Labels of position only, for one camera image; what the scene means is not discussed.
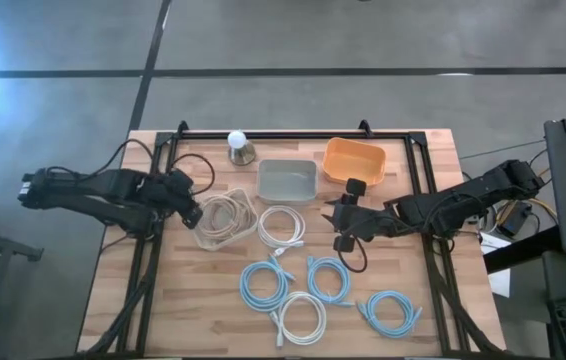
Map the white paper sheet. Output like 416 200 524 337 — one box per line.
480 232 513 299

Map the white cable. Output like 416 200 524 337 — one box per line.
256 204 307 259
268 291 328 349

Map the black box with yellow cables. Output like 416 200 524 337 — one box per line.
495 199 534 239

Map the black aluminium rig frame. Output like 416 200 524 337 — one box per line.
77 119 509 359

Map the orange plastic bin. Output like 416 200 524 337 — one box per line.
321 137 388 187

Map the beige cable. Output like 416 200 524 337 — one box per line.
202 194 252 241
200 197 258 247

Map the light blue cable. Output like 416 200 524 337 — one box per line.
238 254 297 314
306 255 356 308
356 289 423 340

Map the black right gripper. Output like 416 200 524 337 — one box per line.
321 178 398 254

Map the light grey plastic bin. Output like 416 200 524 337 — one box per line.
256 158 320 205

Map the white plastic bin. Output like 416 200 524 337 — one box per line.
192 187 260 252

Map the white globe lamp on stand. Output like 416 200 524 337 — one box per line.
226 129 258 167

